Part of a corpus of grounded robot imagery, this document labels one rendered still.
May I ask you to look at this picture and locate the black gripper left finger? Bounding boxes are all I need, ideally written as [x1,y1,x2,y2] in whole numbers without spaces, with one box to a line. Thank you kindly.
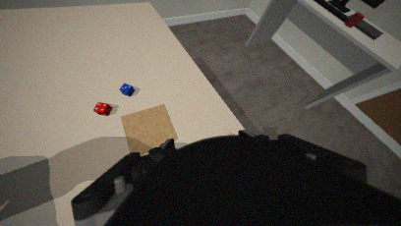
[71,139,177,226]

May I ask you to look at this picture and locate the blue die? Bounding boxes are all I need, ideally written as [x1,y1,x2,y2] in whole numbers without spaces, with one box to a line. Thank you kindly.
[120,84,135,96]

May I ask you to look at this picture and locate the red die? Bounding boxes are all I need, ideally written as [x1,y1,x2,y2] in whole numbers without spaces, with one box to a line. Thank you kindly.
[93,102,112,116]

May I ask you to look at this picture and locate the tan mat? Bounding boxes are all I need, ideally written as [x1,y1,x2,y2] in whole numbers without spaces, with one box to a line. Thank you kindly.
[121,104,177,155]

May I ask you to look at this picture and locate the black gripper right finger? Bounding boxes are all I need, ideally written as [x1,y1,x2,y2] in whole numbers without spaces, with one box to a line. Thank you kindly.
[239,130,368,183]

